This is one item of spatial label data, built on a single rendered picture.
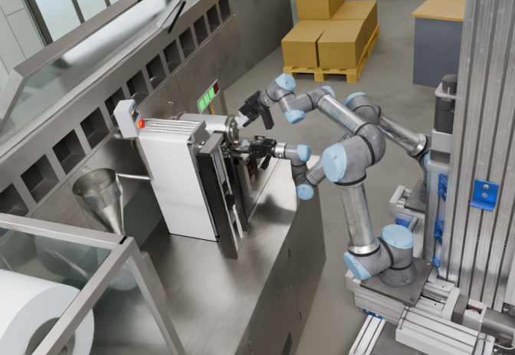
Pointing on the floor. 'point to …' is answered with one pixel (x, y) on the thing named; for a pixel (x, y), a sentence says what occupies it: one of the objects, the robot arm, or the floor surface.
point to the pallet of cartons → (329, 31)
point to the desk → (439, 34)
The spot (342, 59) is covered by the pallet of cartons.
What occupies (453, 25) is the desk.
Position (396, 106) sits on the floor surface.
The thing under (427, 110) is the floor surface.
